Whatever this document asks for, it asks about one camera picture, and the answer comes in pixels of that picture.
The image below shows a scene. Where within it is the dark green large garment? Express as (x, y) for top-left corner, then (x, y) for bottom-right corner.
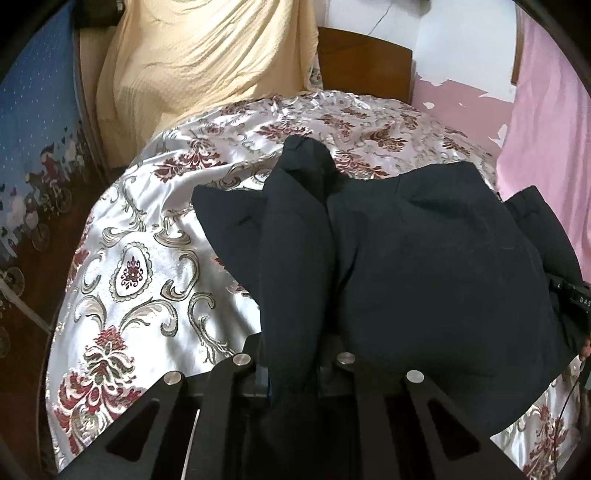
(191, 134), (585, 480)

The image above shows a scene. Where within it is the person's right hand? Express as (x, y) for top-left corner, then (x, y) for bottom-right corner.
(578, 337), (591, 362)

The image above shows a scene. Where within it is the floral satin bedspread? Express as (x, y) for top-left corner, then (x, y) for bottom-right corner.
(44, 89), (583, 480)

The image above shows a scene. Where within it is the pink curtain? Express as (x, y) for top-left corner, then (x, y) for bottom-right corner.
(496, 15), (590, 280)

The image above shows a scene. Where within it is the blue patterned cartoon fabric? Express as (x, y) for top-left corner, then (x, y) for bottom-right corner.
(1, 1), (97, 343)

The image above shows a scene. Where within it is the brown wooden headboard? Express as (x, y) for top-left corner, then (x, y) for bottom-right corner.
(318, 27), (413, 103)

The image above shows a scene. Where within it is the beige draped cloth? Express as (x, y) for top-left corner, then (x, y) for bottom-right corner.
(96, 1), (318, 168)

